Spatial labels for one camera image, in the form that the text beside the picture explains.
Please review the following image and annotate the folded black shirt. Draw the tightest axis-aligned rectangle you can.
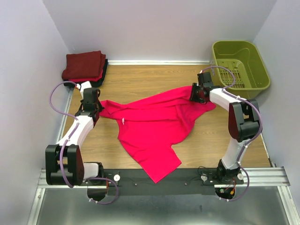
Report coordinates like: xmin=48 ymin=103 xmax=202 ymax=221
xmin=75 ymin=59 xmax=108 ymax=88

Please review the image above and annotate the olive green plastic bin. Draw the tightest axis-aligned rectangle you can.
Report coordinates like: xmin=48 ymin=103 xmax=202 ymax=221
xmin=210 ymin=40 xmax=270 ymax=99

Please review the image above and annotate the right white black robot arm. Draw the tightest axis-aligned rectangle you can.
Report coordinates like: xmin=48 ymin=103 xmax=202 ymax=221
xmin=190 ymin=71 xmax=262 ymax=184

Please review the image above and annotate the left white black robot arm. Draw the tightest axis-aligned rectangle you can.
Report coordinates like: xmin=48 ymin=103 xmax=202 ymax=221
xmin=45 ymin=87 xmax=104 ymax=187

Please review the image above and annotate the pink t shirt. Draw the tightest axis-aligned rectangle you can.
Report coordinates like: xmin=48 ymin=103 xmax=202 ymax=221
xmin=100 ymin=86 xmax=216 ymax=183

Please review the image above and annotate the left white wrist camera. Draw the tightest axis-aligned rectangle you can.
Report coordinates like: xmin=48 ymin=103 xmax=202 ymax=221
xmin=75 ymin=81 xmax=92 ymax=94

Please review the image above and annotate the folded dark red shirt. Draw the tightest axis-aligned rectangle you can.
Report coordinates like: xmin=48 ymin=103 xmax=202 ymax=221
xmin=62 ymin=51 xmax=106 ymax=80

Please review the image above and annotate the folded bright red shirt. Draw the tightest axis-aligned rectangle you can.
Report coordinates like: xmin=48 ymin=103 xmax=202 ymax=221
xmin=69 ymin=69 xmax=103 ymax=83

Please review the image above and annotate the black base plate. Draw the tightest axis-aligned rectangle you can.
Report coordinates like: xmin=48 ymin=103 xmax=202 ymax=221
xmin=104 ymin=168 xmax=244 ymax=196

